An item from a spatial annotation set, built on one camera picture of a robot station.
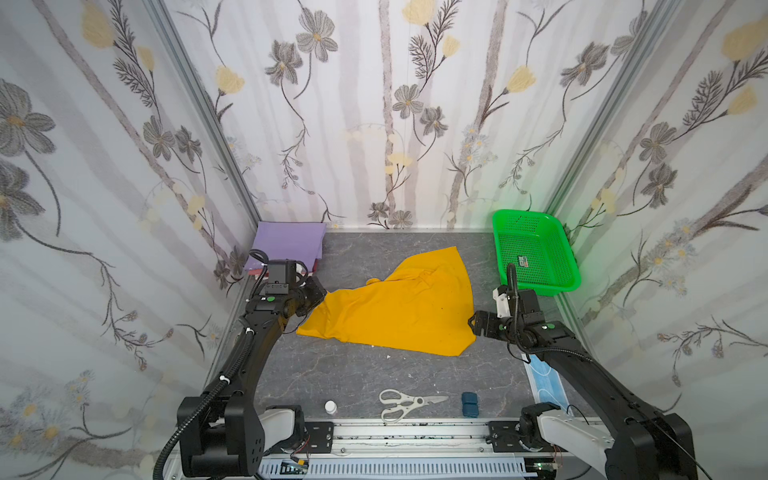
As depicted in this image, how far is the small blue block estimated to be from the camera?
0.80 m

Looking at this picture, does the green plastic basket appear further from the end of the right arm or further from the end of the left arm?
the end of the left arm

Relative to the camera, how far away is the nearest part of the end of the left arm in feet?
1.86

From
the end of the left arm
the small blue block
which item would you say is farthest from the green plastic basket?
the end of the left arm

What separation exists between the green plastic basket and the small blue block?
39cm

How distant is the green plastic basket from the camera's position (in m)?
1.03

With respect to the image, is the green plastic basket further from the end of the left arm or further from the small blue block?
the end of the left arm

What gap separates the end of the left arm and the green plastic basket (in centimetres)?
62

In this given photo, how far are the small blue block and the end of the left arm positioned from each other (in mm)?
492
